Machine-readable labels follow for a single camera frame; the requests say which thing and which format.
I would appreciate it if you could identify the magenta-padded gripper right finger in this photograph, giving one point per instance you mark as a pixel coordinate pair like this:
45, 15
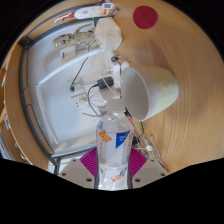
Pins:
150, 172

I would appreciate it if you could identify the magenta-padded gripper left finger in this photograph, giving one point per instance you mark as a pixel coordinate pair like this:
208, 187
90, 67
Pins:
76, 172

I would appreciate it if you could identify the clear plastic water bottle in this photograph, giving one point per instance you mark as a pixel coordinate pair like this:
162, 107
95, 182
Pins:
113, 140

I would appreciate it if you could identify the cream ceramic mug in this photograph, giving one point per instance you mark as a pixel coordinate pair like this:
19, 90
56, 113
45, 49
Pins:
156, 90

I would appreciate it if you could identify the black plug-in charger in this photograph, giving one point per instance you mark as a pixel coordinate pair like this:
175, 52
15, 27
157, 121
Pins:
104, 83

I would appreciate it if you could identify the white power strip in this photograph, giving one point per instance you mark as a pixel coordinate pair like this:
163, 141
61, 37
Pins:
116, 71

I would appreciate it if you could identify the brown tree figurine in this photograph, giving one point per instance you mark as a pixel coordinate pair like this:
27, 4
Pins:
71, 38

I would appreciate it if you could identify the white crumpled bag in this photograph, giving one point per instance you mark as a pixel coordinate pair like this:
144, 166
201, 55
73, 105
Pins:
108, 33

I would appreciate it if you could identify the flat round red coaster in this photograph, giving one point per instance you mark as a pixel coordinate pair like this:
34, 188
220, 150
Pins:
145, 17

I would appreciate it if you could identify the white red pump lotion bottle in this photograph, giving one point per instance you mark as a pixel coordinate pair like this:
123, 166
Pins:
91, 12

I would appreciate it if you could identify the white wall socket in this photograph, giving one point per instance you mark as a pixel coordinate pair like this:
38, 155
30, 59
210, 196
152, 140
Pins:
79, 100

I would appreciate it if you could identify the grey metal desk frame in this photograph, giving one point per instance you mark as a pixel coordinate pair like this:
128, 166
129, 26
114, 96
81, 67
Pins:
24, 100

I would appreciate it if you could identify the white blue wall box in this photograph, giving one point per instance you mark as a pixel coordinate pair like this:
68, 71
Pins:
68, 53

